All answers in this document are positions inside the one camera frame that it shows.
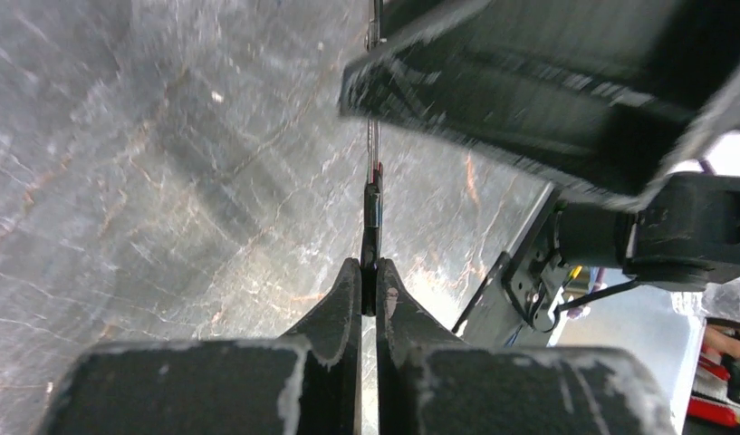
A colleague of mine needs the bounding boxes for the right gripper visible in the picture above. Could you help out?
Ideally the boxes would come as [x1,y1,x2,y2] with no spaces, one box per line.
[339,1,740,210]

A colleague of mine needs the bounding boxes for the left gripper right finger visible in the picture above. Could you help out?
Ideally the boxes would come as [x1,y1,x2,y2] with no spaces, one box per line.
[376,259,465,434]

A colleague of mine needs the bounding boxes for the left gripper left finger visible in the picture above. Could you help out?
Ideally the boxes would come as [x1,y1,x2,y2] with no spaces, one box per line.
[284,258,362,434]

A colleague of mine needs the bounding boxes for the black handled scissors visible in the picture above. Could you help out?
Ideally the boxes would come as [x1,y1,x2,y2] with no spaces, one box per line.
[358,0,386,317]

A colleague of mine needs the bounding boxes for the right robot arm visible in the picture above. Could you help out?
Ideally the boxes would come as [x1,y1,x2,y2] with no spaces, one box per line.
[339,1,740,291]

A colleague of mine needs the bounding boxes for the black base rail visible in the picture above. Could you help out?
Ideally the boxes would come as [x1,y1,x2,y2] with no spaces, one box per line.
[451,184,560,349]

